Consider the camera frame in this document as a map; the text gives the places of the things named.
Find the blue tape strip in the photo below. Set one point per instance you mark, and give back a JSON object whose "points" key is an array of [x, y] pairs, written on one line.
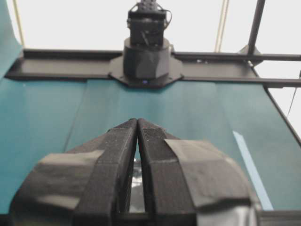
{"points": [[253, 172]]}

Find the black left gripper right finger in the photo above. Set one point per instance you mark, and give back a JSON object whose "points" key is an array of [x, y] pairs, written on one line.
{"points": [[192, 183]]}

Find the black aluminium frame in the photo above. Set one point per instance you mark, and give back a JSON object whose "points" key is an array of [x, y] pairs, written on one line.
{"points": [[233, 72]]}

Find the teal table mat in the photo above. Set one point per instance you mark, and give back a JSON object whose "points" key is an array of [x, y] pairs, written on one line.
{"points": [[49, 116]]}

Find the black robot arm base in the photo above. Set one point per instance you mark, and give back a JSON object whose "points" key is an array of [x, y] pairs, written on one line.
{"points": [[146, 61]]}

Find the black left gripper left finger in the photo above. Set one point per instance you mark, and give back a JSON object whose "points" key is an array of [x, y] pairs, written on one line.
{"points": [[85, 186]]}

